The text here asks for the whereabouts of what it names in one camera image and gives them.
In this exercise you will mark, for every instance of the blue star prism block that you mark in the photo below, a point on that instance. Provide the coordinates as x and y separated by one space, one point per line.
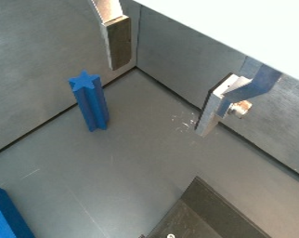
90 95

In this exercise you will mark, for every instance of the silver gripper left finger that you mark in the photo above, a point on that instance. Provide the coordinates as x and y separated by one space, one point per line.
116 31

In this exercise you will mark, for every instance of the blue foam shape board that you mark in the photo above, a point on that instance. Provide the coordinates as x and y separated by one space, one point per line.
12 224

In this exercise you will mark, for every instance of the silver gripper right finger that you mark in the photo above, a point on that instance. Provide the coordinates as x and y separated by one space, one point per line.
229 98

